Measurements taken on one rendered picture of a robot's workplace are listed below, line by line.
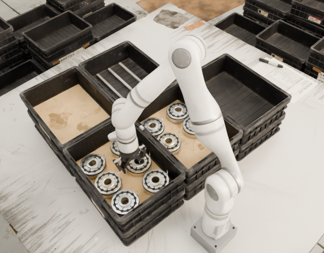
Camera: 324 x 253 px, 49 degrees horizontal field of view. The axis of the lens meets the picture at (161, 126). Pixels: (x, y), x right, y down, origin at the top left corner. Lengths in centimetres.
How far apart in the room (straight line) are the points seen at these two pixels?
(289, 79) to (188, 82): 114
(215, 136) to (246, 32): 213
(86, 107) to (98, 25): 141
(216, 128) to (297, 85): 107
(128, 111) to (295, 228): 81
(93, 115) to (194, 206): 61
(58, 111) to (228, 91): 80
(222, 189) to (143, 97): 36
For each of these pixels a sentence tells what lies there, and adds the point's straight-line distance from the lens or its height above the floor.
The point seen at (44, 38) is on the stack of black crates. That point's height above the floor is 49.
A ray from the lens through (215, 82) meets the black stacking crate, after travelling 176.
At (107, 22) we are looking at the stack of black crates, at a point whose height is 38.
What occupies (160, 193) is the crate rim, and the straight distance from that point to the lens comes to 125.
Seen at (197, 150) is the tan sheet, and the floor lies 83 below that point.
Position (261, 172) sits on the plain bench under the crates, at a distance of 161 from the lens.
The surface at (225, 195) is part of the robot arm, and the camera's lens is 109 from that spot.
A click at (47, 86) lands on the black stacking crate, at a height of 90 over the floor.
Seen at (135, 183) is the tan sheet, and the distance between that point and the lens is 140.
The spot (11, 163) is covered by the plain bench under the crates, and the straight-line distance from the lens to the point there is 176.
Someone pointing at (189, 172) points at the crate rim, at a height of 93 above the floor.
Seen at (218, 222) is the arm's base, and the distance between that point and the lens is 125.
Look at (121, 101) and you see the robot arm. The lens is 116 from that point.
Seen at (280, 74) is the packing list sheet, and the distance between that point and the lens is 206.
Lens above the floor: 202
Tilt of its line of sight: 50 degrees down
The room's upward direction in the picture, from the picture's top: 3 degrees counter-clockwise
